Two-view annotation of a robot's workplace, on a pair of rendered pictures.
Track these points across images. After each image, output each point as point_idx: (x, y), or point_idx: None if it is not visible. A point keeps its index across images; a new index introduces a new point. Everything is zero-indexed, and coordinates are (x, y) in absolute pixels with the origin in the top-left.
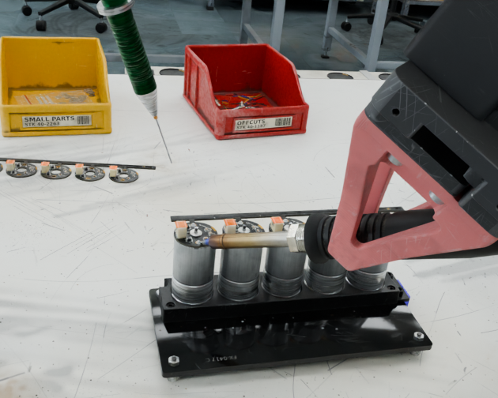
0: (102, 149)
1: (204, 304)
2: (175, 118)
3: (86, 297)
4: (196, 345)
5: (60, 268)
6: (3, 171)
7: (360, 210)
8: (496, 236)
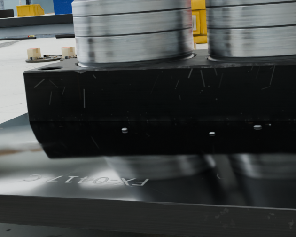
0: (198, 48)
1: (138, 66)
2: None
3: None
4: (48, 151)
5: None
6: (59, 60)
7: None
8: None
